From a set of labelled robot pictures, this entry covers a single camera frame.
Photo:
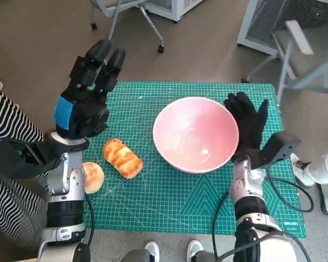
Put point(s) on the blue-grey mesh chair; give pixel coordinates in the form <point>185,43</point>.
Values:
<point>311,71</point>

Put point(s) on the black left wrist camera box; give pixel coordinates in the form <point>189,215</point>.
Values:
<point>16,161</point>

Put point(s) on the white shoe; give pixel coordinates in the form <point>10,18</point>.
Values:
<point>152,249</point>
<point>194,249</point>

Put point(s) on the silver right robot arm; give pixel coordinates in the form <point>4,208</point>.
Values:
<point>251,204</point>

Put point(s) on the long twisted toy bread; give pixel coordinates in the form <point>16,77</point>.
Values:
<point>123,158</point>

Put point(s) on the large white mesh cabinet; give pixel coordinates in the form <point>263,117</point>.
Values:
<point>262,16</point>

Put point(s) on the person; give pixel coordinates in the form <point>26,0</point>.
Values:
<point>11,117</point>
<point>325,169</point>

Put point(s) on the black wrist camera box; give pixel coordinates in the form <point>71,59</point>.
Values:
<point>281,147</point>
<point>16,161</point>

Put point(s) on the round toy bread bun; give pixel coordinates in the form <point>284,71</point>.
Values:
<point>94,177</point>

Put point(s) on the grey leg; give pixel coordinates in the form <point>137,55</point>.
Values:
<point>136,256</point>
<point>207,258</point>

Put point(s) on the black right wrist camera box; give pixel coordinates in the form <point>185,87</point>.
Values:
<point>281,147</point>

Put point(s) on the green cutting mat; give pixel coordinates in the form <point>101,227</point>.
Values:
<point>153,204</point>

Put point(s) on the pink bowl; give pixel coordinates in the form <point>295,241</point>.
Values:
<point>191,131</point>

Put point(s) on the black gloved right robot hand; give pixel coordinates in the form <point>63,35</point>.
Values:
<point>248,128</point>

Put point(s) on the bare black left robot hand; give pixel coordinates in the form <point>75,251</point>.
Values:
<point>84,114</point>

